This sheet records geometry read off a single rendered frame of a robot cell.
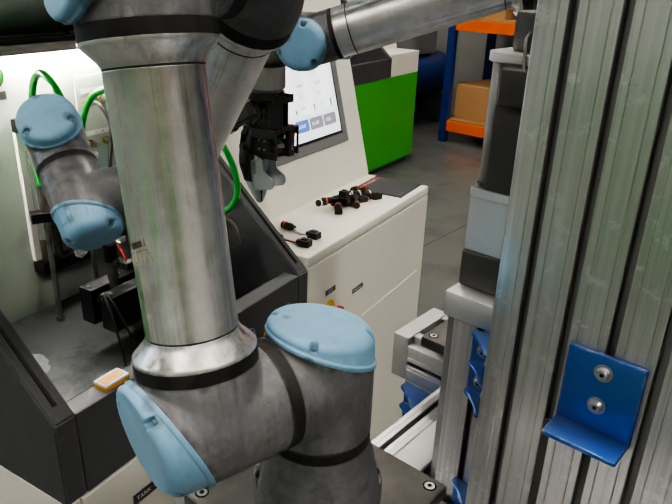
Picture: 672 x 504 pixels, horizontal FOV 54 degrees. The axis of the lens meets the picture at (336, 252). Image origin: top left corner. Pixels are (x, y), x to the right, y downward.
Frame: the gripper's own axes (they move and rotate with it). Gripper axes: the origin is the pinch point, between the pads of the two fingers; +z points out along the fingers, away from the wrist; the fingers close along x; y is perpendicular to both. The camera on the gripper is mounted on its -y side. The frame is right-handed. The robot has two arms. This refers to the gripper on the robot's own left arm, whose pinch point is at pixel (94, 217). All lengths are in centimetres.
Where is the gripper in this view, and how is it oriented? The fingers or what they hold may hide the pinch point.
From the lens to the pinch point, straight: 121.5
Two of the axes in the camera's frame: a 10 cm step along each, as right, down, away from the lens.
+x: 9.0, -3.3, 2.8
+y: 4.0, 8.7, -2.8
